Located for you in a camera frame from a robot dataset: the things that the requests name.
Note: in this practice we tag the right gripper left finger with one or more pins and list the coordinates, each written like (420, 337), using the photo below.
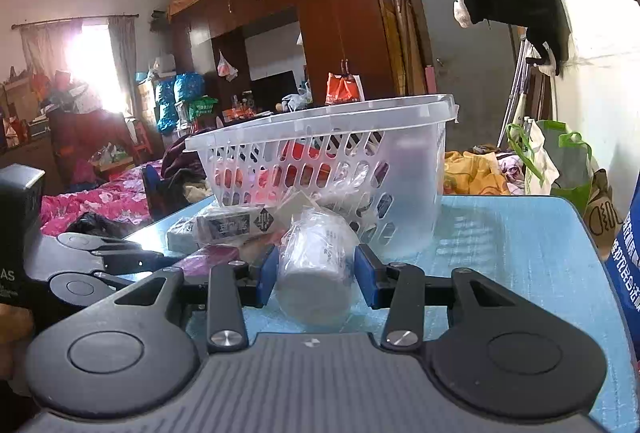
(231, 287)

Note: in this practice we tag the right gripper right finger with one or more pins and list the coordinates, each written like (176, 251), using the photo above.
(399, 288)

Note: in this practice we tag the white roll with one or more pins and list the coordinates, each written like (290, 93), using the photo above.
(317, 268)

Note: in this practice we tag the grey patterned flat box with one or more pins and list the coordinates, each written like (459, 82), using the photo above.
(216, 224)

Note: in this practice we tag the pink floral bedsheet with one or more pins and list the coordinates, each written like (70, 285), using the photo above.
(121, 200)

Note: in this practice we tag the white plastic laundry basket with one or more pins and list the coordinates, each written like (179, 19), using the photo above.
(377, 163)

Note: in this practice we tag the yellow floral blanket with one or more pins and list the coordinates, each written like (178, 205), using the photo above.
(472, 174)

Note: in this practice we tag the red white plastic bag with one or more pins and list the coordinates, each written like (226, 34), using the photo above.
(343, 89)

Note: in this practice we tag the green tote bag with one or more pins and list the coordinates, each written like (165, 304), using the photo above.
(557, 160)

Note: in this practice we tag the blue shopping bag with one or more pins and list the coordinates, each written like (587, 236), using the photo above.
(623, 268)

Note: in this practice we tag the grey door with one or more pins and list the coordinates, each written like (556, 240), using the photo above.
(476, 66)

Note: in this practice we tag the dark red wooden wardrobe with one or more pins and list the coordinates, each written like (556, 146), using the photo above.
(338, 36)

